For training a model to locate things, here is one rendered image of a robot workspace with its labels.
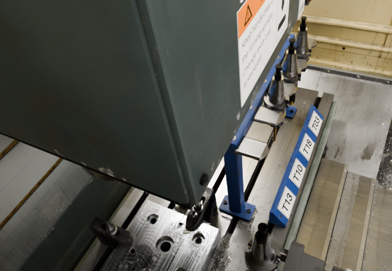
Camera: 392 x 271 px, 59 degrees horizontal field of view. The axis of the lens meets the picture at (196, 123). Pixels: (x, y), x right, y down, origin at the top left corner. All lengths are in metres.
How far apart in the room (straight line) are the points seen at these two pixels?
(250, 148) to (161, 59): 0.62
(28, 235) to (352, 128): 1.21
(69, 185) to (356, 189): 0.99
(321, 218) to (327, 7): 0.76
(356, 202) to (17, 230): 1.08
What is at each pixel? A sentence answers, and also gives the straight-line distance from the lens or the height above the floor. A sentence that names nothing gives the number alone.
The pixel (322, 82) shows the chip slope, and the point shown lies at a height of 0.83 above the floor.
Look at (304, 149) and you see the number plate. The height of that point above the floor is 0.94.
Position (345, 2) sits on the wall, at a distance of 1.42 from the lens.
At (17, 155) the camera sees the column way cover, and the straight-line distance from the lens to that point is 1.00.
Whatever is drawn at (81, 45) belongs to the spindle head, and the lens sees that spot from 0.22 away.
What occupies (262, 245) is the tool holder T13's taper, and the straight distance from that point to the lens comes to 0.60.
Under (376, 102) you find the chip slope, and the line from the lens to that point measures 1.55.
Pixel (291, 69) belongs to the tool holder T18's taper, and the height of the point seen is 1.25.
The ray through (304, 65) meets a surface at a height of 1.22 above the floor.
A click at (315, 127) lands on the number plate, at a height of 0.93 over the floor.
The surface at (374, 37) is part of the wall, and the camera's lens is 1.48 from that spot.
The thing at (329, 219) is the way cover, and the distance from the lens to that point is 1.25.
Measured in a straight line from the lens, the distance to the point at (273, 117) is 0.86.
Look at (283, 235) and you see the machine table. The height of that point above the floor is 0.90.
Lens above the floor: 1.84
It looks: 46 degrees down
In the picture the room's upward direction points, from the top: 11 degrees counter-clockwise
